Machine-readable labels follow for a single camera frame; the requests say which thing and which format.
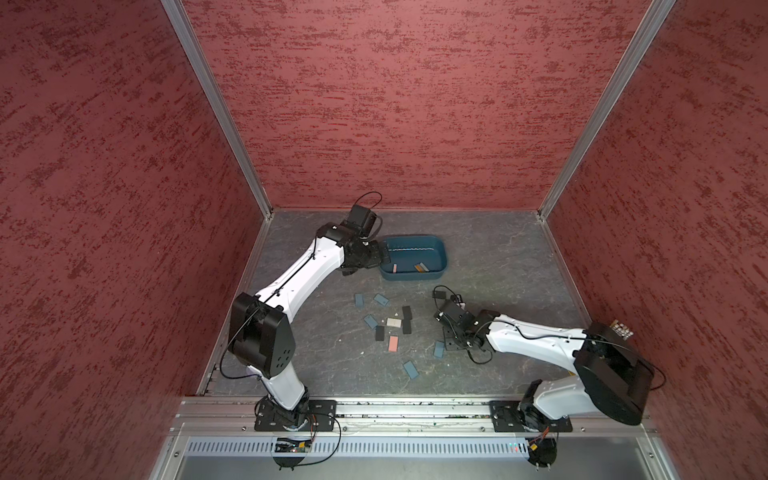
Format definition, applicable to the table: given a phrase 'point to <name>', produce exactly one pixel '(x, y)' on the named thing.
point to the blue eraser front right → (439, 349)
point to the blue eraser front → (411, 370)
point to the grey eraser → (424, 267)
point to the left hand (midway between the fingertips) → (372, 267)
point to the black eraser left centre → (379, 333)
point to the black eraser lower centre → (406, 326)
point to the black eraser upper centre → (407, 312)
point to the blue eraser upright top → (359, 300)
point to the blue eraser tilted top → (381, 299)
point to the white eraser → (393, 322)
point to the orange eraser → (419, 268)
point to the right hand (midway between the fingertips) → (455, 343)
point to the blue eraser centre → (370, 321)
